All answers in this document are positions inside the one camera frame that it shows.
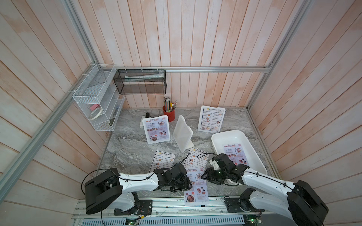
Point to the white wire mesh shelf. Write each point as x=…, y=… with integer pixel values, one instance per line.
x=97, y=87

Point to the black mesh basket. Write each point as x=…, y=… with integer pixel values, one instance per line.
x=140, y=81

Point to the special menu sheet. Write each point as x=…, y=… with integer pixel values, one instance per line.
x=236, y=154
x=157, y=129
x=198, y=194

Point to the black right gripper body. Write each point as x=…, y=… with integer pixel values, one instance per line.
x=217, y=175

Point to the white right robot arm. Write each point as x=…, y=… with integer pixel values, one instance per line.
x=296, y=201

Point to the Dim Sum Inn menu front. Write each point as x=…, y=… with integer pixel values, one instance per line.
x=196, y=160

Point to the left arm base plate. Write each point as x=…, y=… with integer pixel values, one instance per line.
x=142, y=207

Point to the pencils and pens bundle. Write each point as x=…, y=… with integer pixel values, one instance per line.
x=169, y=106

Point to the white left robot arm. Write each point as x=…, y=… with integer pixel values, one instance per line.
x=119, y=191

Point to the red metal pen cup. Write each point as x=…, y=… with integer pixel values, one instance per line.
x=171, y=114

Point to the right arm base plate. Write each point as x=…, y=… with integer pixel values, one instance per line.
x=236, y=205

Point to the white menu holder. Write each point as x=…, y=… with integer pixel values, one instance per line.
x=182, y=134
x=212, y=118
x=156, y=129

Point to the white plastic tray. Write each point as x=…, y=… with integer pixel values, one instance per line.
x=236, y=137

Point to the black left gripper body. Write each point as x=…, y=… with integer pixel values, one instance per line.
x=181, y=185

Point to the aluminium front rail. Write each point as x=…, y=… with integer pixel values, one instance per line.
x=172, y=211

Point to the special menu sheet top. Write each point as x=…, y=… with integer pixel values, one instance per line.
x=157, y=129

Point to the white tape roll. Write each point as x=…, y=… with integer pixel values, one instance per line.
x=95, y=113

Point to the dim sum inn menu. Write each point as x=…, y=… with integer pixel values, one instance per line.
x=212, y=119
x=162, y=160
x=196, y=160

